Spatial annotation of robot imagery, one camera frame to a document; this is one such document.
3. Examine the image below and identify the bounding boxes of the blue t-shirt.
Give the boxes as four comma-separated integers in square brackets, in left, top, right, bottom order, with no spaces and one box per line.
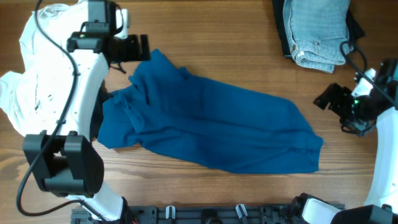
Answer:
[98,50,323,174]

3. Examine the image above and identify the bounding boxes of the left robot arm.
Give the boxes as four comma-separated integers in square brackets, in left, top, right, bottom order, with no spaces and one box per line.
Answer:
[23,1,150,223]

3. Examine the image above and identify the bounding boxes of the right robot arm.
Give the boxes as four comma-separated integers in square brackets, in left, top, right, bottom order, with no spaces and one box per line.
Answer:
[290,59,397,223]

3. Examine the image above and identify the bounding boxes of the black garment under pile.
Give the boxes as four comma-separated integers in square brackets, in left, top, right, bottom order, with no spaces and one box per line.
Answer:
[90,85,113,140]

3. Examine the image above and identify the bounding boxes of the black folded garment under jeans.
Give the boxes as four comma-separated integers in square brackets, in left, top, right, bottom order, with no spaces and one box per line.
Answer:
[272,0,365,60]

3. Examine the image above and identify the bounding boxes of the folded light blue jeans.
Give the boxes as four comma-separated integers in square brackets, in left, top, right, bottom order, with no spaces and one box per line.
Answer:
[283,0,350,73]

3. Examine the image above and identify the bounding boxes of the white shirt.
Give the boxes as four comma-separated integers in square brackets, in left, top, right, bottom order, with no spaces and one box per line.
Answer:
[0,0,102,138]

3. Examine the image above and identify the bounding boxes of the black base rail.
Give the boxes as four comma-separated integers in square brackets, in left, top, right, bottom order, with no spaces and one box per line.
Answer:
[70,203,348,224]

